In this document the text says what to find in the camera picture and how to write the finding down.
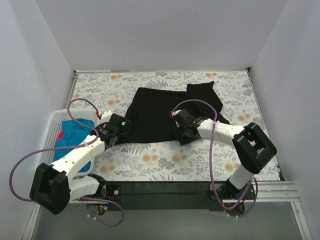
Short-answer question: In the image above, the aluminium frame rail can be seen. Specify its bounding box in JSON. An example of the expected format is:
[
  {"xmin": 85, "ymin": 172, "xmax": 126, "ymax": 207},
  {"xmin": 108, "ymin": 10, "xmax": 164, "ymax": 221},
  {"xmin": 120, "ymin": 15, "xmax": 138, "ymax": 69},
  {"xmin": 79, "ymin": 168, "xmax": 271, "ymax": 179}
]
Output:
[{"xmin": 246, "ymin": 181, "xmax": 300, "ymax": 203}]

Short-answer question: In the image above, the floral tablecloth mat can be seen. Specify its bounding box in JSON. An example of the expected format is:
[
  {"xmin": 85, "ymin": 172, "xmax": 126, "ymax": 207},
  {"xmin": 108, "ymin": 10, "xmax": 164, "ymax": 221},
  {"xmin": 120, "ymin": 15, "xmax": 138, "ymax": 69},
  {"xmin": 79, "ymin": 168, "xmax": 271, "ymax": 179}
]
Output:
[{"xmin": 71, "ymin": 70, "xmax": 265, "ymax": 181}]

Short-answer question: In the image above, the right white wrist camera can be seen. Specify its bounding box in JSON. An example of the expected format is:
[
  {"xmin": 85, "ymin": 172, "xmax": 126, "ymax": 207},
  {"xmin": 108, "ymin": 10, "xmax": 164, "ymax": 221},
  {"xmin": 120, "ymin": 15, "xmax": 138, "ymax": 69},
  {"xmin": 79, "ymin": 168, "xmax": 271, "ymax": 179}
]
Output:
[{"xmin": 170, "ymin": 109, "xmax": 181, "ymax": 119}]

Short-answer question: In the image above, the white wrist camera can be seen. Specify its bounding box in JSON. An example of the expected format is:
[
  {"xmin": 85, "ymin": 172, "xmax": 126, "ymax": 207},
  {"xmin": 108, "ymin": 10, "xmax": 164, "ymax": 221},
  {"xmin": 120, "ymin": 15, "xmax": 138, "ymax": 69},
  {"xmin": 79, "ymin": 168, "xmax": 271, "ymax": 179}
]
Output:
[
  {"xmin": 96, "ymin": 110, "xmax": 113, "ymax": 122},
  {"xmin": 170, "ymin": 109, "xmax": 181, "ymax": 119}
]

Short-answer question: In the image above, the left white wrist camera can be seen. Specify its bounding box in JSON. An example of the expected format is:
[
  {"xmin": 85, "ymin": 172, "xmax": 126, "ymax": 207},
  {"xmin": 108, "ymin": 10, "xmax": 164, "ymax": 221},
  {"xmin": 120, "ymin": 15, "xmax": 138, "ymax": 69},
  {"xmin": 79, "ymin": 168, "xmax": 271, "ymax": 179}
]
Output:
[{"xmin": 96, "ymin": 110, "xmax": 113, "ymax": 122}]

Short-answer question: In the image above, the blue t shirt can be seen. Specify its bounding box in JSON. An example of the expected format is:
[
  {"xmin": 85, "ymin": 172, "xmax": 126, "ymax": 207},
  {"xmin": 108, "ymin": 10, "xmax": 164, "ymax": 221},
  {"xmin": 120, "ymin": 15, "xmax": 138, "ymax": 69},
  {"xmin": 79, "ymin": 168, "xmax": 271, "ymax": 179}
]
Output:
[{"xmin": 53, "ymin": 118, "xmax": 94, "ymax": 173}]

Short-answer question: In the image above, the pink t shirt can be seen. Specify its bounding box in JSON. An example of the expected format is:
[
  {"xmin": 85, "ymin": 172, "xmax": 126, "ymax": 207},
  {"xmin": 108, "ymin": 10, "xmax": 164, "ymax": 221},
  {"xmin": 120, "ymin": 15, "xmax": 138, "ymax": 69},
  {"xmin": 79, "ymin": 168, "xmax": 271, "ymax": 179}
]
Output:
[{"xmin": 56, "ymin": 131, "xmax": 64, "ymax": 142}]

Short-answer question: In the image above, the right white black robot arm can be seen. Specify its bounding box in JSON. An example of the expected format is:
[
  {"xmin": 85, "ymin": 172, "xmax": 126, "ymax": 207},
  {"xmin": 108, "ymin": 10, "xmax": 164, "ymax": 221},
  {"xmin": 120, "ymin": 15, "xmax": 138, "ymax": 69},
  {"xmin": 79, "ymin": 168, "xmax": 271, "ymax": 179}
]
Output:
[{"xmin": 171, "ymin": 109, "xmax": 277, "ymax": 199}]

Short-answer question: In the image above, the black t shirt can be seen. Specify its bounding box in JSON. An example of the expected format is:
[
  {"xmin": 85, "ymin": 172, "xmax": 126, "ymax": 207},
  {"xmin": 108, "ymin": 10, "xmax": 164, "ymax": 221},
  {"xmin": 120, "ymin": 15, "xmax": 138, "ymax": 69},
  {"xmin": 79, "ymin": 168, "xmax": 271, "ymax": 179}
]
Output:
[{"xmin": 122, "ymin": 81, "xmax": 230, "ymax": 144}]

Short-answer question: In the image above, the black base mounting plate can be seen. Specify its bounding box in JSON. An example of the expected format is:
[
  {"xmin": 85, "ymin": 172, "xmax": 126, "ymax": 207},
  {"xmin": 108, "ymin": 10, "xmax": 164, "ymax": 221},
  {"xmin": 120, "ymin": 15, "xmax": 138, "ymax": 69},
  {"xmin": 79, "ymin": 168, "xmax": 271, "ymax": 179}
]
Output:
[{"xmin": 104, "ymin": 181, "xmax": 223, "ymax": 212}]

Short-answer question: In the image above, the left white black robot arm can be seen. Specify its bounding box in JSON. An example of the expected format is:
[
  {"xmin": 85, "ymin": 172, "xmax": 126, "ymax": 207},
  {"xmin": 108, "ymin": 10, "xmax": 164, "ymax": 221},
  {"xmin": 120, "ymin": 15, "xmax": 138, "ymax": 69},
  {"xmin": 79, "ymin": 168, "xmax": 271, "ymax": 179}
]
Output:
[{"xmin": 29, "ymin": 113, "xmax": 131, "ymax": 215}]

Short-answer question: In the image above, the white plastic laundry basket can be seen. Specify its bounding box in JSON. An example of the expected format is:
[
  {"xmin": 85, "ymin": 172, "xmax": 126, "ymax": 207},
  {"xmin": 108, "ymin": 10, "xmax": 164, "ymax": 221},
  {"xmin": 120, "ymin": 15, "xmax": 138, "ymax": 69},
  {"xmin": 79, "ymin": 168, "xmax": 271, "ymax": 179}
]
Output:
[{"xmin": 34, "ymin": 108, "xmax": 100, "ymax": 169}]

